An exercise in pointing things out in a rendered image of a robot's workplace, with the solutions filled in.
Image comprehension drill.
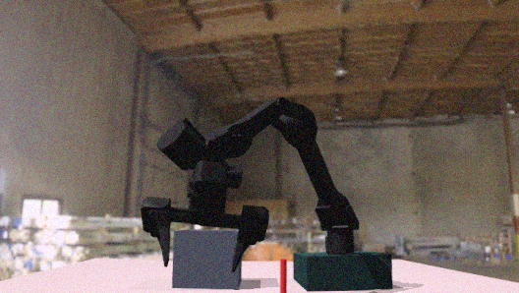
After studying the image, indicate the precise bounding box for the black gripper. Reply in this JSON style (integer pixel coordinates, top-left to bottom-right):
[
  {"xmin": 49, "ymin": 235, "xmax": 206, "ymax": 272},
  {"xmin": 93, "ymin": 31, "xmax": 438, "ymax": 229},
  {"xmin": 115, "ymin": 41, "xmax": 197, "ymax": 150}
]
[{"xmin": 141, "ymin": 191, "xmax": 269, "ymax": 272}]

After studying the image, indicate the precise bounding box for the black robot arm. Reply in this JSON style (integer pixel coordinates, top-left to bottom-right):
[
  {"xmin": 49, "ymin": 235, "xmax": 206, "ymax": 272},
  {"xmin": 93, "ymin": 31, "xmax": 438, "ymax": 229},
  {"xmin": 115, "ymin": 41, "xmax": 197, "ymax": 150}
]
[{"xmin": 157, "ymin": 96, "xmax": 359, "ymax": 255}]

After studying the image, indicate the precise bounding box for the red peg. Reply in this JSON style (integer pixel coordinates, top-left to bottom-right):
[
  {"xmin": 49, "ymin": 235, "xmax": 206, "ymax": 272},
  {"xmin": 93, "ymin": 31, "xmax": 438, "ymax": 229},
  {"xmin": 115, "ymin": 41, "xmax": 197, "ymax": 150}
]
[{"xmin": 281, "ymin": 260, "xmax": 287, "ymax": 293}]

